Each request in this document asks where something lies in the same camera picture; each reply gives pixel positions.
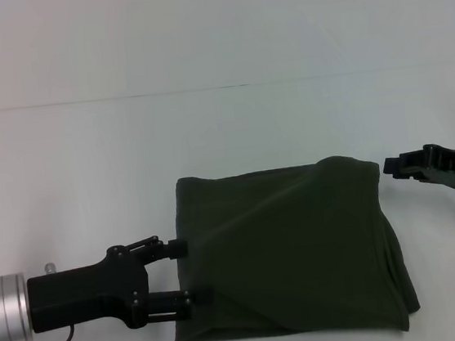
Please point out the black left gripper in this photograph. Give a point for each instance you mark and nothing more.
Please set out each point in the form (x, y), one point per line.
(85, 293)

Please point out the dark green shirt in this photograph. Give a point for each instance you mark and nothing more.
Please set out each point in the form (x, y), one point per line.
(286, 250)

